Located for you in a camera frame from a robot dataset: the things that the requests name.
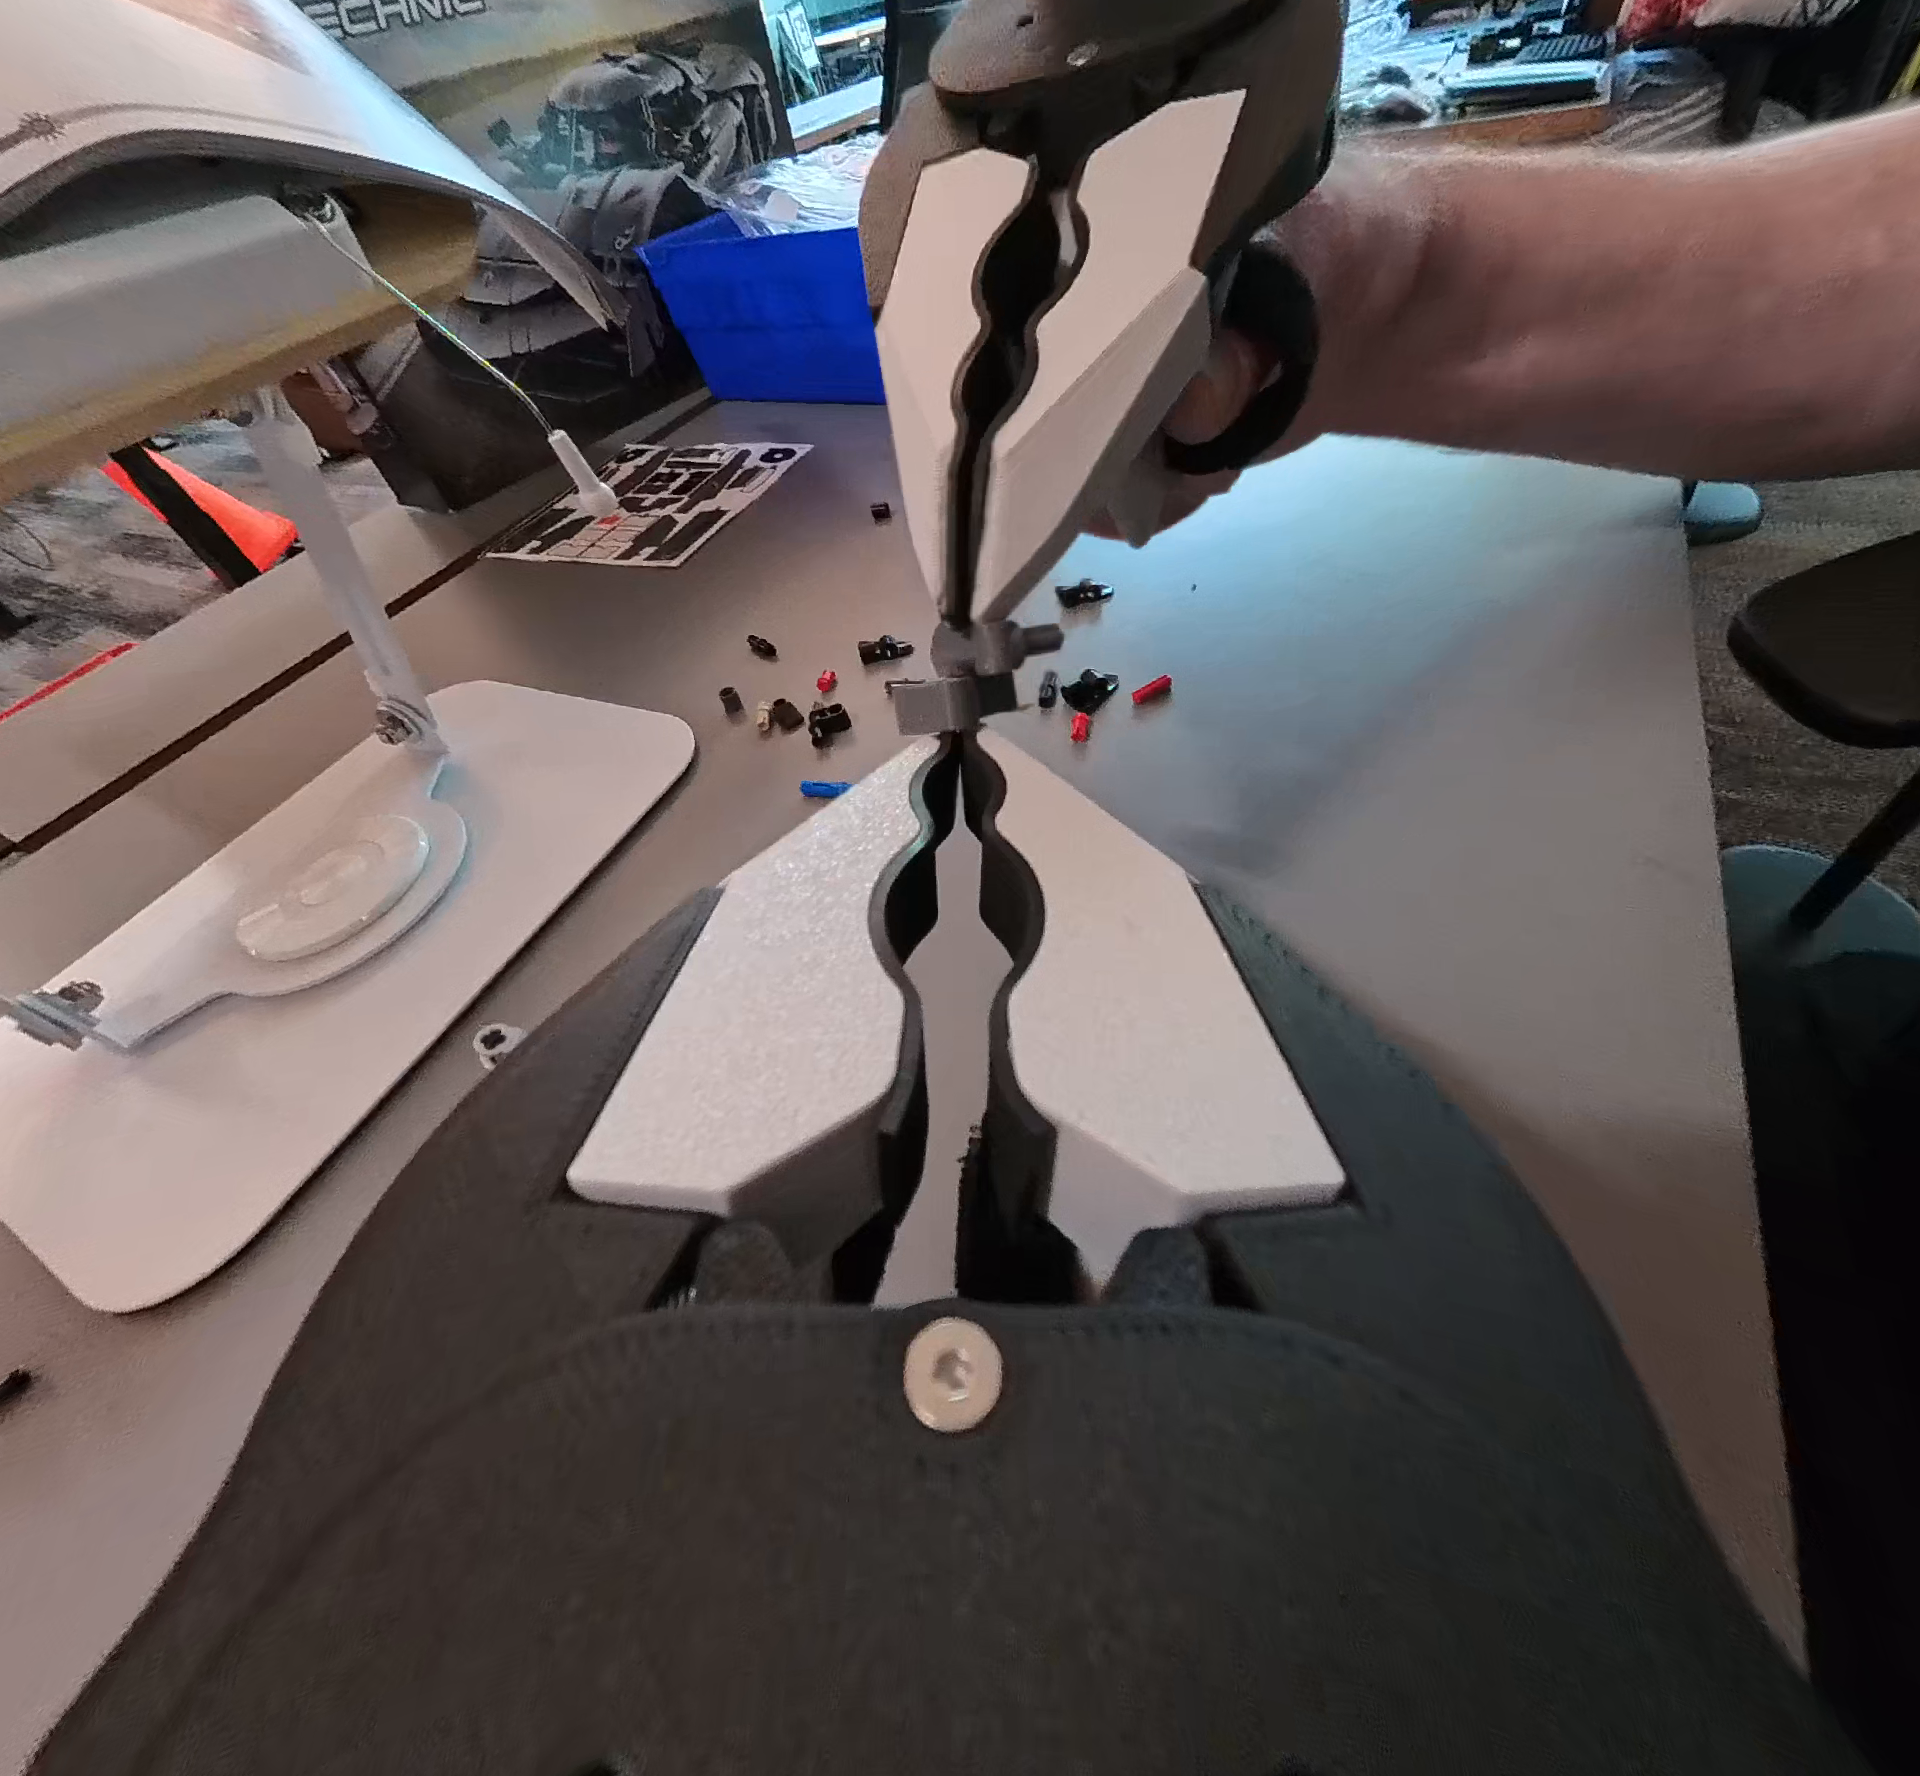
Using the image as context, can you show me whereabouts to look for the black office chair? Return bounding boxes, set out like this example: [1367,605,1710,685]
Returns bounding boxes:
[876,0,977,134]
[1725,532,1920,936]

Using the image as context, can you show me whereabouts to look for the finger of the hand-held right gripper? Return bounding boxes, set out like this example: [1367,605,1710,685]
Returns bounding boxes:
[960,87,1251,625]
[875,148,1040,625]

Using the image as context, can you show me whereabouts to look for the person's right hand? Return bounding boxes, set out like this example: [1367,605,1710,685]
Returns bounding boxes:
[1163,155,1449,459]

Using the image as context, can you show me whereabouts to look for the white book stand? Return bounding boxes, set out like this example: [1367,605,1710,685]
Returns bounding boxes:
[0,178,699,1315]

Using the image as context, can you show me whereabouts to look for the scattered small lego pieces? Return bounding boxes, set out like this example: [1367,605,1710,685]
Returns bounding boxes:
[717,496,1178,754]

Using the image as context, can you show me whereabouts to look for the orange plastic object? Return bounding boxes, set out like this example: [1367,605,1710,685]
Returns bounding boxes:
[102,443,302,587]

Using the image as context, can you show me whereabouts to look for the clear plastic bags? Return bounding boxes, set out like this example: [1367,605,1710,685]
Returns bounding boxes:
[704,148,886,252]

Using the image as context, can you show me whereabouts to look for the lego set box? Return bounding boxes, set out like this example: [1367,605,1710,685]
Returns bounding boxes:
[239,0,805,510]

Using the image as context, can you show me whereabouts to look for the blue plastic bin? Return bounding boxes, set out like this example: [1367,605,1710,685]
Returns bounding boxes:
[637,222,890,407]

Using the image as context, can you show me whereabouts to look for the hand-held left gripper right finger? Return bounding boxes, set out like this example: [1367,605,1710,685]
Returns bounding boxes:
[962,732,1349,1286]

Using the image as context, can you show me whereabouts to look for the black sticker sheet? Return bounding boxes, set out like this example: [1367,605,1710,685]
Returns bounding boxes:
[486,442,815,572]

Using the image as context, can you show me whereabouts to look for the lego instruction booklet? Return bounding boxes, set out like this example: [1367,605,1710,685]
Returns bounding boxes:
[0,0,632,329]

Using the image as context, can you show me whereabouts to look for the small grey lego assembly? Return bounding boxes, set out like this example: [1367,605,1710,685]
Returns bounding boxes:
[884,617,1066,739]

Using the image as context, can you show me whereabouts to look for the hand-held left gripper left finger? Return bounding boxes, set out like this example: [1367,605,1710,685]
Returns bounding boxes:
[567,739,965,1268]

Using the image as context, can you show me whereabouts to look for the person's right forearm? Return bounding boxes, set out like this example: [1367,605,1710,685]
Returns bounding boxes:
[1411,101,1920,485]

